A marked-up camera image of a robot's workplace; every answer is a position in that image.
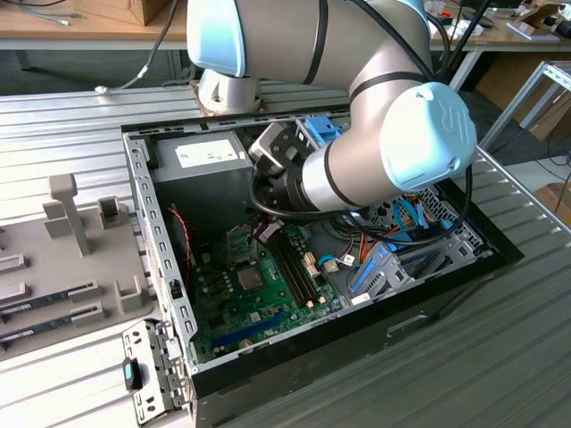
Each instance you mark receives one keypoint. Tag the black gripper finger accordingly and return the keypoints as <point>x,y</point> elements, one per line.
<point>267,232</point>

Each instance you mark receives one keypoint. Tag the teal black latch tab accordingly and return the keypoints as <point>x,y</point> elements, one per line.
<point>129,374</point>

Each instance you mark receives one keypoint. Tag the black slanted pole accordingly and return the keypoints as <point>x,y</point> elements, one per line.
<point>473,35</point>

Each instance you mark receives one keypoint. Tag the dark blue RAM stick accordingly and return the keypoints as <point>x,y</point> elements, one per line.
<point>35,302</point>
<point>35,328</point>

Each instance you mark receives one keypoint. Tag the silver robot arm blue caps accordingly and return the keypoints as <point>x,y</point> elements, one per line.
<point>357,44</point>

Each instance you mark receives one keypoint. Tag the black RAM slot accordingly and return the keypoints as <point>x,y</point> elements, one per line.
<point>302,267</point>
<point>292,267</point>
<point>297,267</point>
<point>287,267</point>

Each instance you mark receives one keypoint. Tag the large brown cardboard box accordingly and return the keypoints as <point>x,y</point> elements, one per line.
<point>154,11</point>

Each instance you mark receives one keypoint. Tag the black case fan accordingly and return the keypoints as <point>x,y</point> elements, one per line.
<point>178,249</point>

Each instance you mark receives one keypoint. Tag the hard disk in blue carrier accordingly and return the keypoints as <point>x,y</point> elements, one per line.
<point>399,247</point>

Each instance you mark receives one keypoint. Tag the green motherboard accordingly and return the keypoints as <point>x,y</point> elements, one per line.
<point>250,321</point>

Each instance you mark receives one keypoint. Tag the silver coin battery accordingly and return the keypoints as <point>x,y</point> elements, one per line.
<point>245,344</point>

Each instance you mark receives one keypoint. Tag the brown cardboard floor box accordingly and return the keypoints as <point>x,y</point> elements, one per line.
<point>557,200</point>
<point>553,120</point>

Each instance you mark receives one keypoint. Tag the blue expansion slot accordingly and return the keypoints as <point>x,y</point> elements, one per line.
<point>250,331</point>

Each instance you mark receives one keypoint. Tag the silver green CPU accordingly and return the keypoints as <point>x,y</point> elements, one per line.
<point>250,279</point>

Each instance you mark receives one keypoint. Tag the aluminium profile frame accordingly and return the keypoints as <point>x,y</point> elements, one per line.
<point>519,100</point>

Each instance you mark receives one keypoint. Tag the grey parts rack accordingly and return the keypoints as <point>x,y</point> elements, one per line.
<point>53,267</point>

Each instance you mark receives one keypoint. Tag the small open cardboard box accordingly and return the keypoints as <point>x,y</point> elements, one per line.
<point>535,13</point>

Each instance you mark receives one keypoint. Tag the grey slot retention bracket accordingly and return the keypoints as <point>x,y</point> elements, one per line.
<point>143,401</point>

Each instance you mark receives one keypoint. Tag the blue plastic drive latch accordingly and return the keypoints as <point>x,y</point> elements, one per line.
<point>321,127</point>

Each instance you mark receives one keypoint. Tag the CPU socket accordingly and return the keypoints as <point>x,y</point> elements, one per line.
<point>250,293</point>

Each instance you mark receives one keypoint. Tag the wooden desk white frame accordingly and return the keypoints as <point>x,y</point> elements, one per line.
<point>499,38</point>
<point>44,31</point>

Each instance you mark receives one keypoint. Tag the grey power supply unit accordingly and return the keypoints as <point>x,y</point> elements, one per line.
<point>201,187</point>

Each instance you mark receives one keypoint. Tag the blue plastic carrier rail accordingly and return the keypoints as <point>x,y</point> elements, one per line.
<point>366,276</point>

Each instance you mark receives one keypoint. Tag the black open PC case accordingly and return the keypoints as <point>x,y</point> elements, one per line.
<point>312,379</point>

